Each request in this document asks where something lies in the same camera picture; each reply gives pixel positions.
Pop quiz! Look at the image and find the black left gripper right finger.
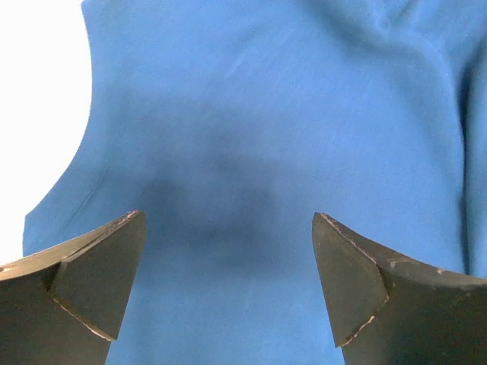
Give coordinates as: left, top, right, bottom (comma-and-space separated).
312, 213, 486, 365

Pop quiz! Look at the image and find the blue t shirt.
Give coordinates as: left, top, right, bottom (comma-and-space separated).
24, 1, 486, 364

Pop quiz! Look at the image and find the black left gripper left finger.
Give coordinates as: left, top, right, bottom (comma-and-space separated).
1, 211, 146, 365

